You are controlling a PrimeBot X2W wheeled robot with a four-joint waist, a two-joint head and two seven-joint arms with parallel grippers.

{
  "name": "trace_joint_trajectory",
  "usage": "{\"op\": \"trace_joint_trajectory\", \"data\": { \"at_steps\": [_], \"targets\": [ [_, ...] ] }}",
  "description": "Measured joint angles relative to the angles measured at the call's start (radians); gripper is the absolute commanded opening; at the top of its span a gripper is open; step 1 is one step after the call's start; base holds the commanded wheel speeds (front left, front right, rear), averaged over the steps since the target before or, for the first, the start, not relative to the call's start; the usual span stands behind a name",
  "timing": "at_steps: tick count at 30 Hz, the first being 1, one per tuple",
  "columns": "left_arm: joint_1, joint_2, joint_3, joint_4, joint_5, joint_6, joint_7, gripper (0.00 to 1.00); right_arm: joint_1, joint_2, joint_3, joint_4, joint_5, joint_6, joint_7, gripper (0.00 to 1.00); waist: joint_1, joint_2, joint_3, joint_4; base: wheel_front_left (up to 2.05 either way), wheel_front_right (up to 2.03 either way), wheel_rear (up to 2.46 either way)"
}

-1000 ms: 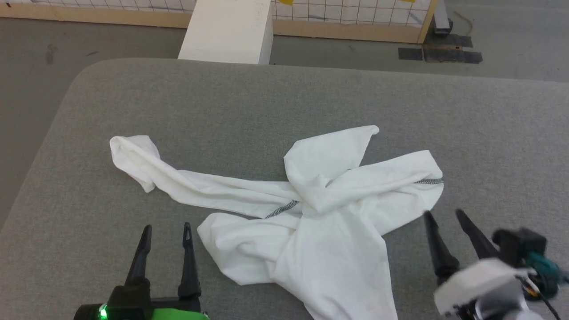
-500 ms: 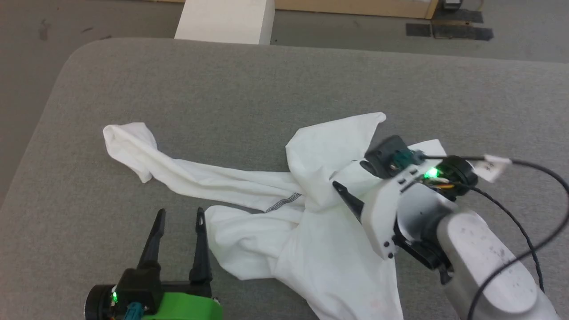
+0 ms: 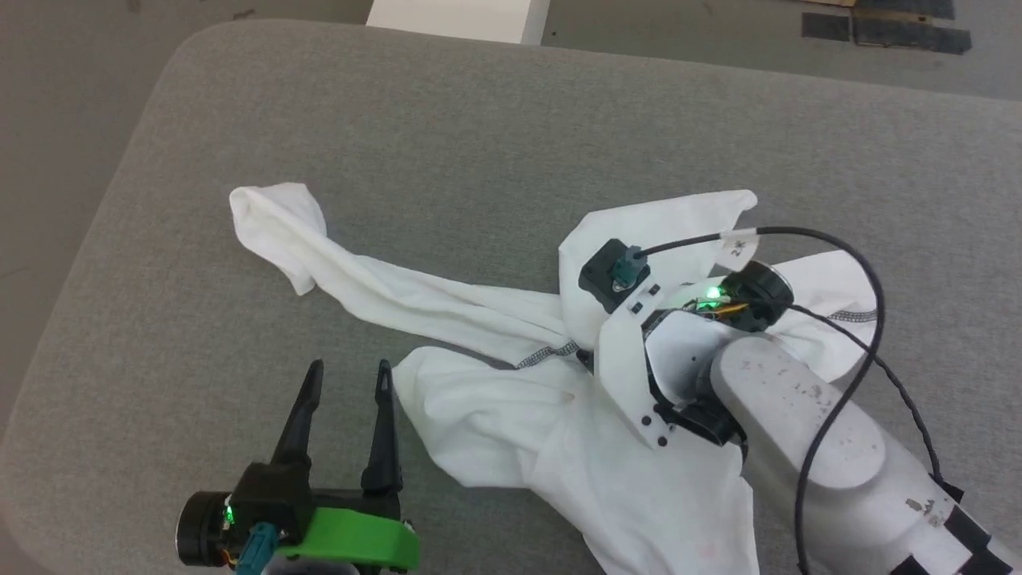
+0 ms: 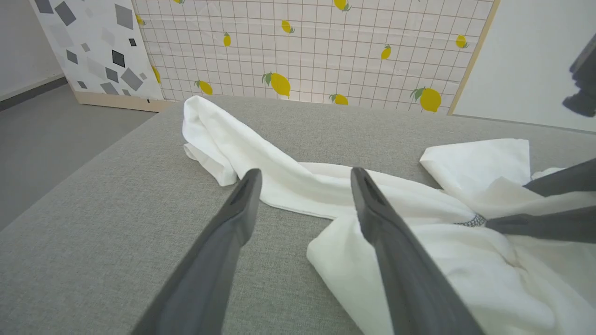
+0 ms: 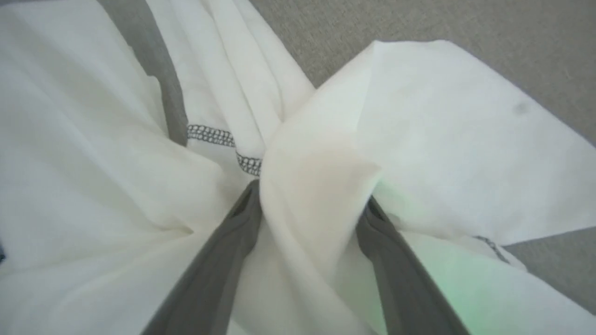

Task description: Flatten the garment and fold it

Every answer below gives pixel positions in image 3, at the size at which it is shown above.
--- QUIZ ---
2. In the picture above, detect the white long sleeve garment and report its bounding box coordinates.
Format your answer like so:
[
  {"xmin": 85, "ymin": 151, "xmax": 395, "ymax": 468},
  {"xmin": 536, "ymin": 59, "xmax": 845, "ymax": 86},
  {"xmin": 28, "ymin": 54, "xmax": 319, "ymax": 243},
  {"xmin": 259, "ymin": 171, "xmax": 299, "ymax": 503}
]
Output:
[{"xmin": 229, "ymin": 182, "xmax": 879, "ymax": 575}]

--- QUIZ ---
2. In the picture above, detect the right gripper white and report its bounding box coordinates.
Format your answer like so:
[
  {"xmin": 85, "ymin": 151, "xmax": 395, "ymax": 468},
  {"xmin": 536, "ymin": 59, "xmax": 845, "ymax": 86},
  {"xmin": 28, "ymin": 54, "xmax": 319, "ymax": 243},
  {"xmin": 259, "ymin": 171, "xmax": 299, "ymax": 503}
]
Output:
[{"xmin": 595, "ymin": 262, "xmax": 795, "ymax": 448}]

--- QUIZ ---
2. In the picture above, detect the small black floor tape patch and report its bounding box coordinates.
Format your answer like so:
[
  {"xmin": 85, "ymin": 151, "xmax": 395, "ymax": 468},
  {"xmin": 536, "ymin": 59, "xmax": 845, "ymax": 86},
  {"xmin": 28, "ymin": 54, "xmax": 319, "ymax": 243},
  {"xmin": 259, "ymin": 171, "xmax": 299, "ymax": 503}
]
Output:
[{"xmin": 802, "ymin": 11, "xmax": 852, "ymax": 43}]

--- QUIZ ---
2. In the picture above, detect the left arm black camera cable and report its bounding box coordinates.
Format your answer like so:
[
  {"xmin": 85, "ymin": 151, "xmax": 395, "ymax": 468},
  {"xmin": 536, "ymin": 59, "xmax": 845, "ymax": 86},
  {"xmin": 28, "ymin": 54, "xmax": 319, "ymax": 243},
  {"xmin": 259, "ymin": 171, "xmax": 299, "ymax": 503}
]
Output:
[{"xmin": 242, "ymin": 523, "xmax": 278, "ymax": 574}]

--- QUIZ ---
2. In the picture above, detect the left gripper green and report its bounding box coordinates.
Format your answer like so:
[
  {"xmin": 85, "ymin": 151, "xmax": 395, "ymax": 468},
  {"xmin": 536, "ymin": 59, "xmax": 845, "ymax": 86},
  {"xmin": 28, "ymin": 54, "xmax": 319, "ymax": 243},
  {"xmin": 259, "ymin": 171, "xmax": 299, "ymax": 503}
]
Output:
[{"xmin": 177, "ymin": 359, "xmax": 420, "ymax": 570}]

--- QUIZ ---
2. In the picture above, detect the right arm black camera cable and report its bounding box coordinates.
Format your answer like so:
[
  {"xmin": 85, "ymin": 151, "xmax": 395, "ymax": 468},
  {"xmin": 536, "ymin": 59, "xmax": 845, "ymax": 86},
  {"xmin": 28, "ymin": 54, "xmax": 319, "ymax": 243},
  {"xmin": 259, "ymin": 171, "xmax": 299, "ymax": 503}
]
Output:
[{"xmin": 619, "ymin": 226, "xmax": 885, "ymax": 575}]

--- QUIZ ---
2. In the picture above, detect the thin braided right arm cable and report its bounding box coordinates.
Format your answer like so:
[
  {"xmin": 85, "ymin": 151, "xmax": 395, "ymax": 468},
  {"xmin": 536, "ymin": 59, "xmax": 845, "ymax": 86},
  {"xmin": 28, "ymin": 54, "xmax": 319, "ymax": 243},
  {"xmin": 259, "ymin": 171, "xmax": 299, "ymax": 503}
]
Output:
[{"xmin": 789, "ymin": 302, "xmax": 965, "ymax": 502}]

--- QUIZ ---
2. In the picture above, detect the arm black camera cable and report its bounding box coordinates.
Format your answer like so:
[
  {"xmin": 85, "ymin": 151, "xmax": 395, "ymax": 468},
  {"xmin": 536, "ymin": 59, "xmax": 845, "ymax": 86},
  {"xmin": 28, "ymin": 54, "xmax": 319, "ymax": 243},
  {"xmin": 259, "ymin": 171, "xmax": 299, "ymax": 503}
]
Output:
[
  {"xmin": 619, "ymin": 226, "xmax": 885, "ymax": 575},
  {"xmin": 242, "ymin": 523, "xmax": 278, "ymax": 574}
]

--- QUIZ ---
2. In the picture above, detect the white rectangular box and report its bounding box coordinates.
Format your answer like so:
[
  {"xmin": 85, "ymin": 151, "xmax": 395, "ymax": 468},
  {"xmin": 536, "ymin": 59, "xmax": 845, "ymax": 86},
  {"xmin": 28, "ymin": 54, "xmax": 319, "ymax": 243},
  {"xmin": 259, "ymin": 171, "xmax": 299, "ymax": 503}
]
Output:
[{"xmin": 366, "ymin": 0, "xmax": 552, "ymax": 46}]

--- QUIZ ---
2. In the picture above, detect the grey fabric covered table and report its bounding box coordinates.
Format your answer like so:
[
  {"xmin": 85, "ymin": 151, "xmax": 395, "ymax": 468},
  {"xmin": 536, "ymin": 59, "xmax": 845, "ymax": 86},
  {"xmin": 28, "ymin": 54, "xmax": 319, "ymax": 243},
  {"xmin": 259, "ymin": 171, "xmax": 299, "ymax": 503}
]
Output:
[{"xmin": 0, "ymin": 18, "xmax": 1022, "ymax": 575}]

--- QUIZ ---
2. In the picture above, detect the long black floor tape strip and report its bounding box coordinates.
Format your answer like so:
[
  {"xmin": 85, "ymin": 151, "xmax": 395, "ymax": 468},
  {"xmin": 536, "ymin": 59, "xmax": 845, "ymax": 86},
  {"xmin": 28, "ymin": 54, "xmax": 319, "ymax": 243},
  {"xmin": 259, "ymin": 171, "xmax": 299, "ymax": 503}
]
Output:
[{"xmin": 851, "ymin": 14, "xmax": 973, "ymax": 56}]

